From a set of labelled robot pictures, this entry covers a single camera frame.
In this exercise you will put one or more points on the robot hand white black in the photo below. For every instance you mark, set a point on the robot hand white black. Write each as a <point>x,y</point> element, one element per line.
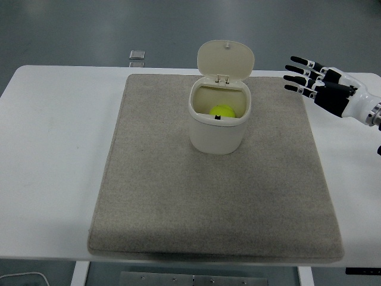
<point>336,98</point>

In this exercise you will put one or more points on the yellow tennis ball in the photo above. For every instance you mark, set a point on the yellow tennis ball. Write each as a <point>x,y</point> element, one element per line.
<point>222,111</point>

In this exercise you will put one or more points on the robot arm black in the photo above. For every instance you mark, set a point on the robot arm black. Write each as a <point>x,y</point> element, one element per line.
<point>375,116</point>

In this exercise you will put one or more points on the cream bin with hinged lid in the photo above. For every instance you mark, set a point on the cream bin with hinged lid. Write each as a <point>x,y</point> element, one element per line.
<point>217,134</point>

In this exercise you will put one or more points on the black table control panel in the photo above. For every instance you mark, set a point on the black table control panel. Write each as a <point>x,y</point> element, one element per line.
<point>363,270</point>

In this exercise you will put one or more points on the grey felt mat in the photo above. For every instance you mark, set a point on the grey felt mat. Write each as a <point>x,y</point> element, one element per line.
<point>190,202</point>

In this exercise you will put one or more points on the white table leg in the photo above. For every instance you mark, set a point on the white table leg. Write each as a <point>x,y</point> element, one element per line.
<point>79,274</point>
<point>305,276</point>

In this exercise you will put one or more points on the silver floor plate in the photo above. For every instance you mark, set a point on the silver floor plate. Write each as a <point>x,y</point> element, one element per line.
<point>137,54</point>
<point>136,64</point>

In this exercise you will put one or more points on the grey metal plate with screws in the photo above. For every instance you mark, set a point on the grey metal plate with screws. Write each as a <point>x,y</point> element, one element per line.
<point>193,280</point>

